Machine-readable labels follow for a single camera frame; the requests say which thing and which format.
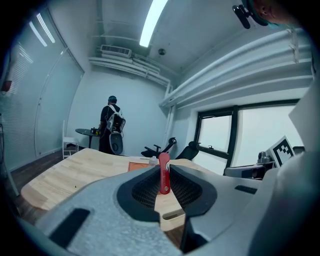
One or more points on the person's white printed shirt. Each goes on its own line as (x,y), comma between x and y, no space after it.
(295,200)

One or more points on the black office chair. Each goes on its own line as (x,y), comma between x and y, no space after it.
(187,151)
(155,150)

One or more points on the white stool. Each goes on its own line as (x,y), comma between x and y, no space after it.
(70,140)

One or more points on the white hard-shell backpack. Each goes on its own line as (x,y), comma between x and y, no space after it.
(116,145)

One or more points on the red object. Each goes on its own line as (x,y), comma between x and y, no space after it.
(164,180)

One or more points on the yellow black tool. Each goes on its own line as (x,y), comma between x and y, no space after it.
(94,130)

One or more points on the person's face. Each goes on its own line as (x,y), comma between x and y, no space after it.
(272,11)

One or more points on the orange brown desk tray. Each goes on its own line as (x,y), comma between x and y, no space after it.
(137,166)

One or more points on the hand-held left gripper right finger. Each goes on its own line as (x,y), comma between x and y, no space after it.
(220,215)

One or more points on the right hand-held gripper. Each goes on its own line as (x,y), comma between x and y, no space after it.
(281,151)

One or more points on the round smoke detector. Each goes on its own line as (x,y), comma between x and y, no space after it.
(161,51)

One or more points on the black head camera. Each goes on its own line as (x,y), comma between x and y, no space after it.
(242,16)

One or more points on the white air vent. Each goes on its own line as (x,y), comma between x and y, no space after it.
(116,51)

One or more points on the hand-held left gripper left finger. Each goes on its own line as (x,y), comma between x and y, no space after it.
(100,220)

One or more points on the round black table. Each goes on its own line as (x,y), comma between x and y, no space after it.
(83,131)

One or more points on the long ceiling light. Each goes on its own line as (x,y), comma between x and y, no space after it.
(151,22)

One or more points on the clear plastic jar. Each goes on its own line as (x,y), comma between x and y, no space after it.
(153,161)

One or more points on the black window frame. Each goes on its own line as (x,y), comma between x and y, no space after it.
(235,110)

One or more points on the white ceiling pipes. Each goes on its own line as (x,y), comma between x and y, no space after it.
(225,75)

